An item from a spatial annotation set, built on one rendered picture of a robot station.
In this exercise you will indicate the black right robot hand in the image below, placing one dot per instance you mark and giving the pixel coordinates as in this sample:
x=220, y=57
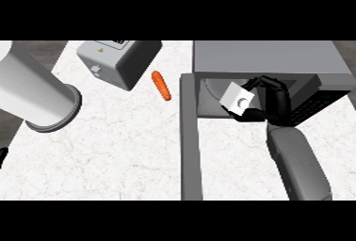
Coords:
x=277, y=100

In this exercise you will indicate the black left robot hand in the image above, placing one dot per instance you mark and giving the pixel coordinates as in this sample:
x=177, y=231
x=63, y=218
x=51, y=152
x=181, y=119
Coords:
x=1, y=156

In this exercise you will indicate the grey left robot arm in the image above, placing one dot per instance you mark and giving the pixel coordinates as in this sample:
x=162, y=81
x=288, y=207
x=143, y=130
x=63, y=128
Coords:
x=32, y=94

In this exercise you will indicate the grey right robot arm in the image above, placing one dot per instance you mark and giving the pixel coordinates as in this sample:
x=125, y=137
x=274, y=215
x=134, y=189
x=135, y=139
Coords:
x=298, y=163

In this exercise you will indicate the grey microwave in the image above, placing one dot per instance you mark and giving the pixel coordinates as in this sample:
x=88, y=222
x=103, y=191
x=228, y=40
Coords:
x=277, y=62

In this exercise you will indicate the grey microwave door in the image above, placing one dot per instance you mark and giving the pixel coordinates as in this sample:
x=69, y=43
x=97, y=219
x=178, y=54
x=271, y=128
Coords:
x=189, y=138

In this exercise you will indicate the orange carrot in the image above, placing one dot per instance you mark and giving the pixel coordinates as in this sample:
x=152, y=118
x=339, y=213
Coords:
x=161, y=85

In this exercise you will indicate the grey toaster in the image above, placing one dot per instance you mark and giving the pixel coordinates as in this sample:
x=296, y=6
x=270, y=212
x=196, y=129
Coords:
x=118, y=61

